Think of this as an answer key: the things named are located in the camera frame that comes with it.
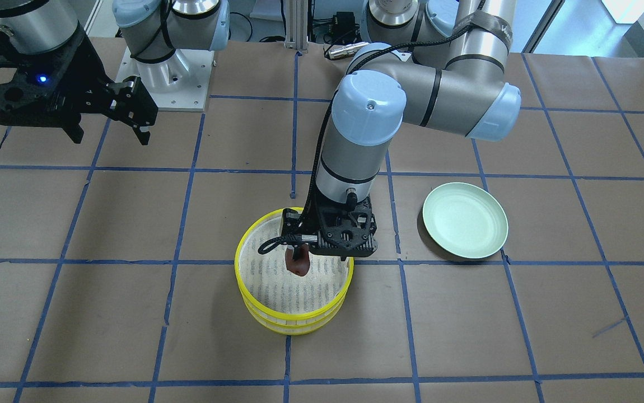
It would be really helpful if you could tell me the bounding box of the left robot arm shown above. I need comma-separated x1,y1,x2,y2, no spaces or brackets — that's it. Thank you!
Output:
258,1,522,276

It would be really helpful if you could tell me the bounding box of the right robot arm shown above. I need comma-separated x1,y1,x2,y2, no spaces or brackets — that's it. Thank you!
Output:
0,1,230,145

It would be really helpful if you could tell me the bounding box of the brown bun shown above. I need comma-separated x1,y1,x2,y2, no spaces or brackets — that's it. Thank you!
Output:
284,244,311,277

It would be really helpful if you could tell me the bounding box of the aluminium frame post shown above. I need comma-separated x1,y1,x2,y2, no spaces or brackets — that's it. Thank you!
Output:
281,1,314,54

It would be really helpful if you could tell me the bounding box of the light green plate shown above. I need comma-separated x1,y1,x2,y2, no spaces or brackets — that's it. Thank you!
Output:
422,182,509,259

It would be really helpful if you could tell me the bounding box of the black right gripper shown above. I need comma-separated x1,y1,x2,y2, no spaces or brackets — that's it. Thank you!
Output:
0,28,158,146

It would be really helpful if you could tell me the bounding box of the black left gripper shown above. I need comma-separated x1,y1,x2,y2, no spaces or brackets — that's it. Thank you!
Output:
282,196,379,264

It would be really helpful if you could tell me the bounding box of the yellow steamer layer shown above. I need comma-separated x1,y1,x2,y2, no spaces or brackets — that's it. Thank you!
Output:
242,296,345,336
234,209,354,320

